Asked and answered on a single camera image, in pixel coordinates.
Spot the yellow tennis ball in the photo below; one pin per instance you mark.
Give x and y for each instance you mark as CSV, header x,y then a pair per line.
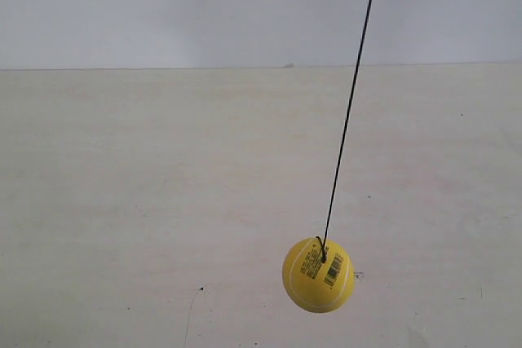
x,y
318,277

